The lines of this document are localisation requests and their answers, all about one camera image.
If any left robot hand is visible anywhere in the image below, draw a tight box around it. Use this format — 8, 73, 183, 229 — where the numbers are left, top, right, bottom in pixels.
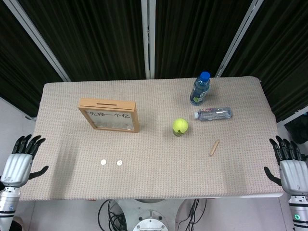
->
0, 134, 49, 188

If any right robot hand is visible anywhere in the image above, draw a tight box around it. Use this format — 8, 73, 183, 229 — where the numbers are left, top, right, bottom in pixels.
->
263, 135, 308, 195

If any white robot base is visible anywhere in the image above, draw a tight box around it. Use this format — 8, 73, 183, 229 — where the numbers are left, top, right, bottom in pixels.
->
113, 198, 193, 231

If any short wooden dowel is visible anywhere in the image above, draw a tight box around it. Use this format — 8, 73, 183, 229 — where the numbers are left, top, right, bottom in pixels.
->
209, 139, 220, 157

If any clear plastic water bottle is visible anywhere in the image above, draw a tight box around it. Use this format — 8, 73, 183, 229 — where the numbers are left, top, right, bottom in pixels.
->
193, 107, 233, 121

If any black pleated curtain panel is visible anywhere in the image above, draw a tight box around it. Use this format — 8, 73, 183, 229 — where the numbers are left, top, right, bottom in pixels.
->
222, 0, 308, 122
18, 0, 148, 82
0, 0, 65, 116
154, 0, 253, 79

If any yellow tennis ball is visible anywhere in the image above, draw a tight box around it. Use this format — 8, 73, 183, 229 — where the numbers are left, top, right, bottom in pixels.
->
172, 118, 189, 134

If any blue sports drink bottle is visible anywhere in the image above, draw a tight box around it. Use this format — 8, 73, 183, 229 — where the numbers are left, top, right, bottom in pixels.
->
190, 71, 211, 106

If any beige woven tablecloth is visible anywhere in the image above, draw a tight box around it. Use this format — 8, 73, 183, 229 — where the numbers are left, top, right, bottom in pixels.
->
16, 76, 297, 202

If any black cable bundle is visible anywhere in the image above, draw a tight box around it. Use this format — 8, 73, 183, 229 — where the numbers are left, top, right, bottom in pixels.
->
177, 198, 207, 231
98, 199, 129, 231

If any wooden coin box frame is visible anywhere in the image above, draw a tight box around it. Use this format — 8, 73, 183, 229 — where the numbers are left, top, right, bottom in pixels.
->
77, 98, 140, 133

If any white partition frame post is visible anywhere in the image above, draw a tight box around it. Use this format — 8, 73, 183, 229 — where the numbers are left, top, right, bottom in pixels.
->
215, 0, 265, 78
3, 0, 72, 82
141, 0, 156, 79

